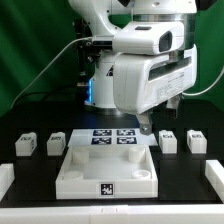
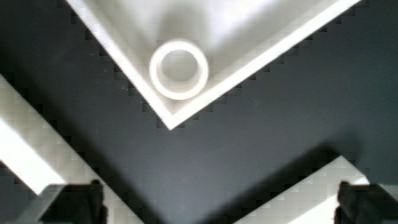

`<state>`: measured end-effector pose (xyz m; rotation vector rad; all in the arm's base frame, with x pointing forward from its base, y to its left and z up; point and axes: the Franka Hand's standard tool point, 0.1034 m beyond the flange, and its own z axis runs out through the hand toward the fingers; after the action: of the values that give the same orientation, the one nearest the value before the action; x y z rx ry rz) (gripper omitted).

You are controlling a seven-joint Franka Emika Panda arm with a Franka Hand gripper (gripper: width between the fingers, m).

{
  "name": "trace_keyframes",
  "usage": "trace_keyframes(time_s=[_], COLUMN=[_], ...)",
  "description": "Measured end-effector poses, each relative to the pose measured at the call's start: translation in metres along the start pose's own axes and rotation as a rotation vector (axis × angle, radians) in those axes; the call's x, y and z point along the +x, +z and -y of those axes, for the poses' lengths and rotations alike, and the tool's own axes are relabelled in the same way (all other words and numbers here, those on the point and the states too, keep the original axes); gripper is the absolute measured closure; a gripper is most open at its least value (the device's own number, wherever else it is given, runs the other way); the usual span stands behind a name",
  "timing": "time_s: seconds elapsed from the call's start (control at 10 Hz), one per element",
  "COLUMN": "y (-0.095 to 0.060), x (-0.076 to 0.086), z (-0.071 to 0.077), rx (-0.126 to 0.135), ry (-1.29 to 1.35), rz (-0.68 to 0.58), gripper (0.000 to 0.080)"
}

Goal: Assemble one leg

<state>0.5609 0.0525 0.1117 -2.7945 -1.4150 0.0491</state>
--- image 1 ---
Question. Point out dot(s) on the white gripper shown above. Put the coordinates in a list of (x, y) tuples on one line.
[(143, 82)]

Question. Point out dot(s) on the white square tabletop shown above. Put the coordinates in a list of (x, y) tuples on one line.
[(107, 172)]

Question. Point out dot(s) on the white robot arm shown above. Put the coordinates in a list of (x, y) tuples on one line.
[(106, 18)]

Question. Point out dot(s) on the white tag sheet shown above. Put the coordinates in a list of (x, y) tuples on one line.
[(80, 137)]

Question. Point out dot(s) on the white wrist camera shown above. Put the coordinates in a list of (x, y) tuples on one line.
[(149, 38)]

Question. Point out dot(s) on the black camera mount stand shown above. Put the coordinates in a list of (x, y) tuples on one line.
[(86, 53)]

